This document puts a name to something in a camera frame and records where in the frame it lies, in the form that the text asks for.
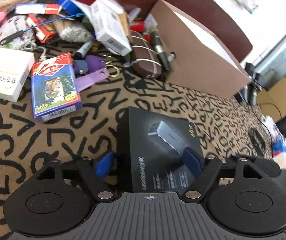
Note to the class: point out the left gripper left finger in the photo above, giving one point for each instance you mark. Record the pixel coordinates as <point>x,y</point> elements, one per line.
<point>93,172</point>

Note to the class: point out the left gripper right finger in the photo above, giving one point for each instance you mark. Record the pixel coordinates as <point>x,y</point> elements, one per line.
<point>205,172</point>

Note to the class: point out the black charger box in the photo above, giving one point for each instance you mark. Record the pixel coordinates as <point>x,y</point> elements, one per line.
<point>149,152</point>

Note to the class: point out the blue tiger card box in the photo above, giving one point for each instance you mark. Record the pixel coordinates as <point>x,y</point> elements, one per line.
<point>53,88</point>

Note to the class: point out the cardboard box on floor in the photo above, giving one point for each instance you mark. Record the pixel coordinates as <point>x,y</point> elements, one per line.
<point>272,102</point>

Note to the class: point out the large pink cardboard box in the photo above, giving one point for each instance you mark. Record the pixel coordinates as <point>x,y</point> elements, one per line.
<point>202,61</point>

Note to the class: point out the black silver pen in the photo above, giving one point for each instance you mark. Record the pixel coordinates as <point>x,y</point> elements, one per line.
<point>165,58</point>

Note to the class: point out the brown plaid glasses case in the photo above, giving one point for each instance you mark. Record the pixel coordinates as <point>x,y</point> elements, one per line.
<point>144,60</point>

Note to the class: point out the grey marker pen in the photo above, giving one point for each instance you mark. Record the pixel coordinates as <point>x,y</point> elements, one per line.
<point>83,50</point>

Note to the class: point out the yellow white medicine box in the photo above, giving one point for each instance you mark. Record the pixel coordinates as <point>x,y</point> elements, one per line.
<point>15,66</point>

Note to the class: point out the white barcode box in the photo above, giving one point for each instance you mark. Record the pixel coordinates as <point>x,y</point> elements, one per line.
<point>108,29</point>

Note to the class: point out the bag of white beads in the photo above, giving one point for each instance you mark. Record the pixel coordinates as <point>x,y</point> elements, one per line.
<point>71,31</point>

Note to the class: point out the red card box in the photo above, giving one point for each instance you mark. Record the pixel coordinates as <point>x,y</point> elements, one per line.
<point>44,33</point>

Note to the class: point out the red tape roll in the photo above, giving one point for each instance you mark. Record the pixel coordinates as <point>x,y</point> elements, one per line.
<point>137,26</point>

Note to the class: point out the gold small carton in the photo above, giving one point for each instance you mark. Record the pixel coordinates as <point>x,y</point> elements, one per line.
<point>125,25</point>

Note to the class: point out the translucent white tube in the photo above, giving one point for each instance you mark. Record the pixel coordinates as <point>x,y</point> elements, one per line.
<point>132,15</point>

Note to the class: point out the blue red slim box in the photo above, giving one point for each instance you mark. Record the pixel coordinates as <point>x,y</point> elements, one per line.
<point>37,8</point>

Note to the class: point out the pink ball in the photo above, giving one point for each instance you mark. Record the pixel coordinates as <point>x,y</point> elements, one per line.
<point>2,15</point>

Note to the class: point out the purple strap keychain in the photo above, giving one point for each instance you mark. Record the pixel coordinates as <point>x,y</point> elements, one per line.
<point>88,80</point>

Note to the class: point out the floral drawstring pouch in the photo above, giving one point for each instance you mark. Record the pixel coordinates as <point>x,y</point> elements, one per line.
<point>12,26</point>

